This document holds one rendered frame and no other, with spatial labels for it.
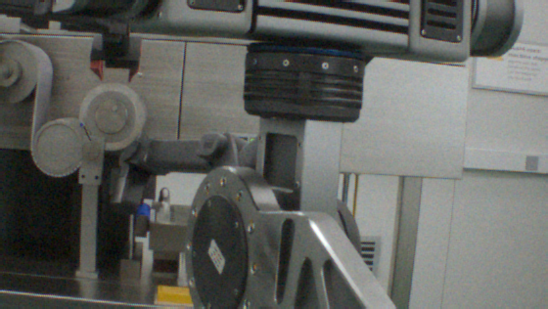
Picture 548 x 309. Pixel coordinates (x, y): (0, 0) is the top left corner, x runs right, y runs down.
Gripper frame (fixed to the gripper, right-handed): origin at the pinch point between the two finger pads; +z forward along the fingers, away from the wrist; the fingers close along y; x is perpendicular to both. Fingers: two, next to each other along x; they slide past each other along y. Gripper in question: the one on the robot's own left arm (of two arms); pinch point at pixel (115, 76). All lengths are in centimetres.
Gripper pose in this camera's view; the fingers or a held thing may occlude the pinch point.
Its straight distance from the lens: 204.0
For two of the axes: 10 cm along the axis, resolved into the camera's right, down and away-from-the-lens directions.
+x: 0.0, -8.0, 6.0
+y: 9.9, 0.7, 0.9
